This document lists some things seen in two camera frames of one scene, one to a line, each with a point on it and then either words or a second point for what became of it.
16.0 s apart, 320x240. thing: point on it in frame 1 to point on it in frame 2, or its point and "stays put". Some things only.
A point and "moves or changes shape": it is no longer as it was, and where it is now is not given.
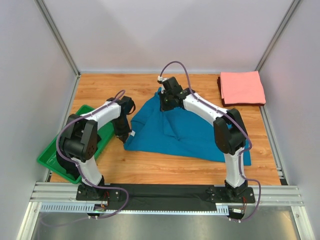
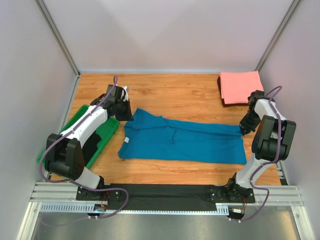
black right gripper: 165,105 to 247,122
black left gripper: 124,131 to 124,111
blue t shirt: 174,133 moves or changes shape
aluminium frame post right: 292,8 stays put
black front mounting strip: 163,197 stays put
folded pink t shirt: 242,87 stays put
